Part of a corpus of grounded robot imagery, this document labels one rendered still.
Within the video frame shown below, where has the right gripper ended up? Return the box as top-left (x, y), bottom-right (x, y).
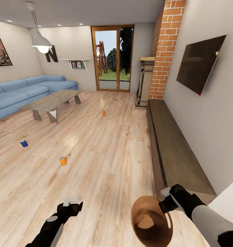
top-left (159, 197), bottom-right (177, 214)

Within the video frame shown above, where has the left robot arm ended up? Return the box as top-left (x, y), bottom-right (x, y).
top-left (25, 196), bottom-right (83, 247)

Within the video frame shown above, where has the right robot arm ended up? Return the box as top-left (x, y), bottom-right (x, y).
top-left (159, 184), bottom-right (233, 247)

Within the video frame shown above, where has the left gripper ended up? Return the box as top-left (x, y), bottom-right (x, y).
top-left (57, 202), bottom-right (83, 219)

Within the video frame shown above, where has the trash can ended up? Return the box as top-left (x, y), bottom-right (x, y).
top-left (131, 195), bottom-right (174, 247)

